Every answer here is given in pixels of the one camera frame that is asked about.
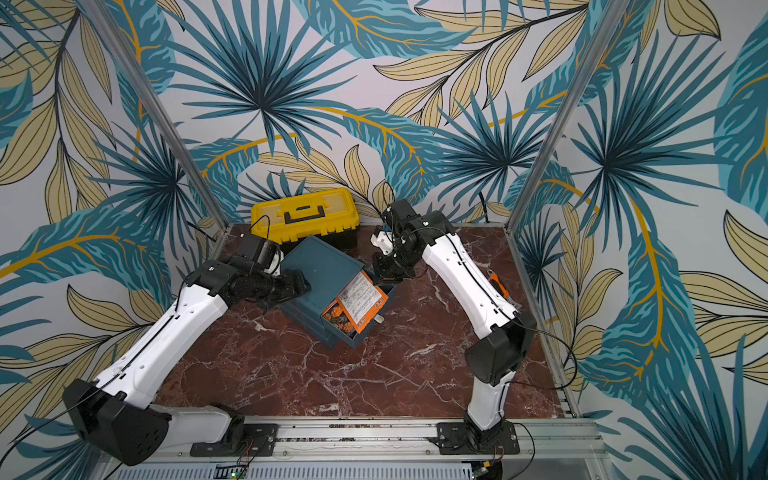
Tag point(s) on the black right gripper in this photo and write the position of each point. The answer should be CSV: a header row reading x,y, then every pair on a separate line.
x,y
387,266

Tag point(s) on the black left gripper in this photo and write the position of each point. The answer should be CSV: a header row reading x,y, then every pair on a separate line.
x,y
294,286

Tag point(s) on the teal top drawer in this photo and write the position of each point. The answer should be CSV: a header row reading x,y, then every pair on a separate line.
x,y
360,337

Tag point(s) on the orange seed bag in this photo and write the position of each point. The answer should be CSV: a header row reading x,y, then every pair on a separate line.
x,y
362,300

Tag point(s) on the teal drawer cabinet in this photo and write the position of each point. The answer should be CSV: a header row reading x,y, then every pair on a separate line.
x,y
328,271

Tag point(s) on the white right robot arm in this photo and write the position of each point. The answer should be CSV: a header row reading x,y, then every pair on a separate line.
x,y
504,332

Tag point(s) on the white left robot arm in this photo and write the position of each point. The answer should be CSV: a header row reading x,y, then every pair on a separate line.
x,y
116,412

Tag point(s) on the yellow and black toolbox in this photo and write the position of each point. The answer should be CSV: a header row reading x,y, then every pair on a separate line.
x,y
331,215

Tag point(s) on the orange adjustable wrench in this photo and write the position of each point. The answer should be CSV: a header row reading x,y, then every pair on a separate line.
x,y
497,285

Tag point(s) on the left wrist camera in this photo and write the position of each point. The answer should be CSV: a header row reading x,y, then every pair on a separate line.
x,y
258,254

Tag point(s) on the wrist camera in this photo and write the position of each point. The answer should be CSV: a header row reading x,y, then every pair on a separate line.
x,y
391,236
258,254

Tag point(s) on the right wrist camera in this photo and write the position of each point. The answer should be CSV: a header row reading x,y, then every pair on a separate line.
x,y
391,236

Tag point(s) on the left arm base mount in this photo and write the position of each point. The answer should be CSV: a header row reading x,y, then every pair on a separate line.
x,y
251,440

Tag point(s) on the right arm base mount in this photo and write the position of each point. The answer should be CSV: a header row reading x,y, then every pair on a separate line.
x,y
477,437

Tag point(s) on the aluminium corner post left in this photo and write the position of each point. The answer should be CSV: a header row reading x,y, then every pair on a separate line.
x,y
106,26

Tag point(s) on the aluminium corner post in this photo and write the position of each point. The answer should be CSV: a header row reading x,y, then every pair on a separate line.
x,y
106,26
599,41

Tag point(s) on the aluminium corner post right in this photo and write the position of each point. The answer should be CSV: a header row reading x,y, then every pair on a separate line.
x,y
599,41

